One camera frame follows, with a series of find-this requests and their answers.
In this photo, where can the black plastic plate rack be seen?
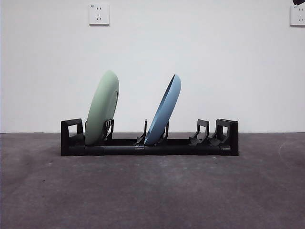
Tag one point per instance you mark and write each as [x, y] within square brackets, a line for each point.
[190, 150]

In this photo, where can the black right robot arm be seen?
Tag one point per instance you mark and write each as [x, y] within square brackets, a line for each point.
[299, 2]

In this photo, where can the white wall socket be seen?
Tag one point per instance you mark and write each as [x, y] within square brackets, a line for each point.
[99, 14]
[297, 16]

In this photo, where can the green round plate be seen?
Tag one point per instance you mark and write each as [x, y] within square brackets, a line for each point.
[101, 107]

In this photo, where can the blue round plate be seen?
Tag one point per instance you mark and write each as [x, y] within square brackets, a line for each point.
[164, 107]

